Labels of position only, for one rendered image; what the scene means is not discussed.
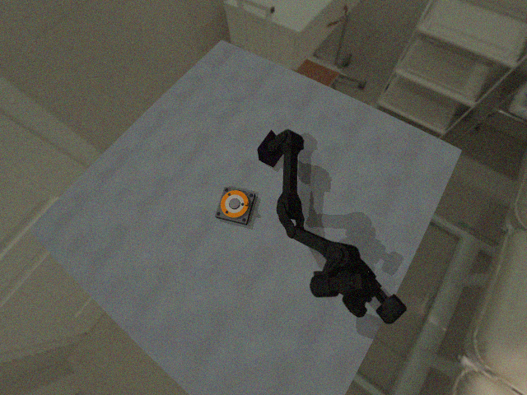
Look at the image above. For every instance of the orange round plate with holes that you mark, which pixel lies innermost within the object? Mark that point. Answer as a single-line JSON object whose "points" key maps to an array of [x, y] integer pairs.
{"points": [[241, 210]]}

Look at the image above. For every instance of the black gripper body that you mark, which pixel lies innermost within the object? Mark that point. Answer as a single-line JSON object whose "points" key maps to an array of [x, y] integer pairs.
{"points": [[391, 308]]}

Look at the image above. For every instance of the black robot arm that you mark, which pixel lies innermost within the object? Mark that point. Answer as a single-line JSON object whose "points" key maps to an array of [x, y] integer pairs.
{"points": [[335, 277]]}

